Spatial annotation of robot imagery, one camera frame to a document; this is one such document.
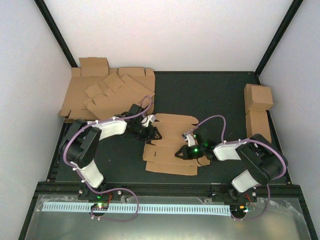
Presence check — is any cardboard box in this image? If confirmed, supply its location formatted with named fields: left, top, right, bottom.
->
left=244, top=84, right=274, bottom=113
left=245, top=110, right=272, bottom=143
left=142, top=113, right=211, bottom=176

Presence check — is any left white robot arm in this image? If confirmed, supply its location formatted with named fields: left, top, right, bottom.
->
left=59, top=104, right=162, bottom=200

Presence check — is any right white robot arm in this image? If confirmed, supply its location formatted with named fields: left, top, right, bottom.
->
left=174, top=133, right=288, bottom=203

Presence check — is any stack of flat cardboard blanks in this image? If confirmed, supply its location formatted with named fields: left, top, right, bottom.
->
left=58, top=57, right=155, bottom=122

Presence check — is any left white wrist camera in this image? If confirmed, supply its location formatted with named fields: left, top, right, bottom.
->
left=141, top=114, right=156, bottom=127

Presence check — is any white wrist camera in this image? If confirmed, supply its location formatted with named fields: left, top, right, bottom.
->
left=182, top=133, right=196, bottom=147
left=141, top=114, right=156, bottom=127

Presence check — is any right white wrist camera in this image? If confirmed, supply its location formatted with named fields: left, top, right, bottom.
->
left=182, top=133, right=196, bottom=147

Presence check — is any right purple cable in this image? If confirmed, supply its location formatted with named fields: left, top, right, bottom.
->
left=184, top=114, right=287, bottom=222

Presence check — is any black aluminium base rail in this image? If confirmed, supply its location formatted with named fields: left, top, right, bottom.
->
left=37, top=181, right=301, bottom=201

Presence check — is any light blue slotted cable duct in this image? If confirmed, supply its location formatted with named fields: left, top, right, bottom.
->
left=41, top=202, right=231, bottom=217

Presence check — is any left black frame post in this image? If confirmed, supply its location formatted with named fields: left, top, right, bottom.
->
left=34, top=0, right=78, bottom=68

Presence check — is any black frame post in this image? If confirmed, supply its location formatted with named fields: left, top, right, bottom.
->
left=34, top=0, right=78, bottom=68
left=254, top=0, right=304, bottom=77

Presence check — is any right black frame post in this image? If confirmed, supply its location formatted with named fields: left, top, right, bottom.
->
left=254, top=0, right=304, bottom=77

